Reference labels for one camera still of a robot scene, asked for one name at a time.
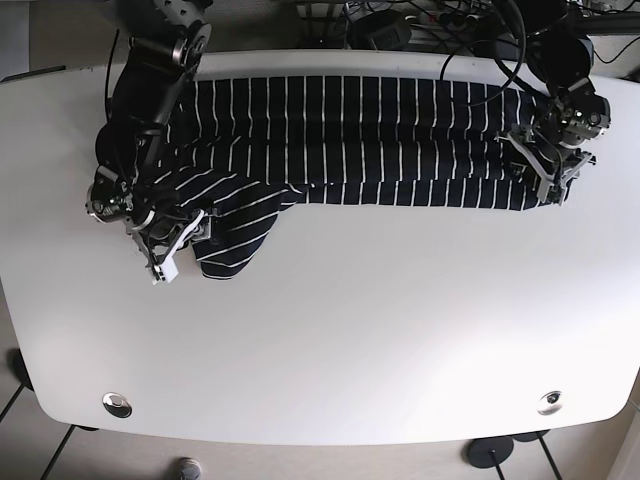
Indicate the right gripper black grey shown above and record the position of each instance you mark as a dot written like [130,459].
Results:
[161,237]

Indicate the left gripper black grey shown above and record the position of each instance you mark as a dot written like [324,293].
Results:
[534,157]

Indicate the navy white striped T-shirt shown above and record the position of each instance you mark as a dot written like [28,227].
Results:
[246,150]

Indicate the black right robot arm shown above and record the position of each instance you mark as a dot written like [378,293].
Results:
[166,42]

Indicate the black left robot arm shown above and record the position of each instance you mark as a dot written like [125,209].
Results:
[547,65]

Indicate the left silver table grommet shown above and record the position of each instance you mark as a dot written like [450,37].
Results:
[117,405]

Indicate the silver table grommet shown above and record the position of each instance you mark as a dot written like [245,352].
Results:
[117,405]
[550,403]

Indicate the black box under table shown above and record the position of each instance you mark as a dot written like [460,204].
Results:
[385,30]

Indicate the right silver table grommet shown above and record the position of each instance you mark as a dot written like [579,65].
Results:
[550,403]

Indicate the grey shoe on floor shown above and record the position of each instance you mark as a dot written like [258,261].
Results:
[189,469]

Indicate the black round stand base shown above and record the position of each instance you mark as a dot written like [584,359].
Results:
[487,453]

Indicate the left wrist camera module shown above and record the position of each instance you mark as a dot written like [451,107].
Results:
[550,193]

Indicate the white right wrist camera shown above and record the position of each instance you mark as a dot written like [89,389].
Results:
[162,272]

